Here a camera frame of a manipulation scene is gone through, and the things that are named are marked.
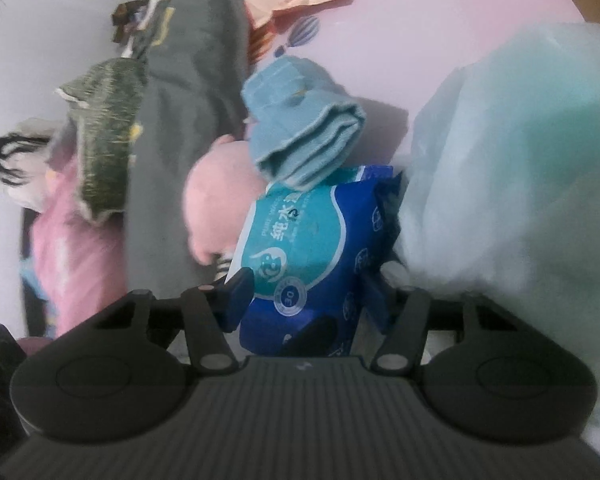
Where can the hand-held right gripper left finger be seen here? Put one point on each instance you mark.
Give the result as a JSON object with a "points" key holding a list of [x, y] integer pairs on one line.
{"points": [[237, 291]]}

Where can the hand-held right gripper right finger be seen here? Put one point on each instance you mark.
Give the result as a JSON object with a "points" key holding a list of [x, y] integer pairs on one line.
{"points": [[377, 297]]}

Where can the pink blanket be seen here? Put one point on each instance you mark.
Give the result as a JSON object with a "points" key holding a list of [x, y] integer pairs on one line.
{"points": [[70, 260]]}

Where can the white plastic bag blue print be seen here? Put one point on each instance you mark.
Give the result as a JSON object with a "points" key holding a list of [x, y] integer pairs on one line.
{"points": [[505, 160]]}

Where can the printed figure pillow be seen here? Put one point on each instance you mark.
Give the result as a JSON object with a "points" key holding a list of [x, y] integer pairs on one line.
{"points": [[10, 152]]}

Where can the blue folded towel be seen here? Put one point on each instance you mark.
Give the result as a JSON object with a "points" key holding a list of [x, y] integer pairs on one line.
{"points": [[300, 125]]}

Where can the grey blanket yellow print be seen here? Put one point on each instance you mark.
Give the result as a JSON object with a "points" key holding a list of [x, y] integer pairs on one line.
{"points": [[180, 110]]}

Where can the pink plush toy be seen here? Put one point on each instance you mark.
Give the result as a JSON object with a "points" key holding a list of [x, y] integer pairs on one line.
{"points": [[215, 195]]}

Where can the blue wet wipes pack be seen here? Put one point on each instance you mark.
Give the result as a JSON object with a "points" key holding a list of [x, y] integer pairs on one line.
{"points": [[305, 240]]}

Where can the dark brown cloth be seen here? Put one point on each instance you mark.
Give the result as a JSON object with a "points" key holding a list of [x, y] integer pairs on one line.
{"points": [[125, 15]]}

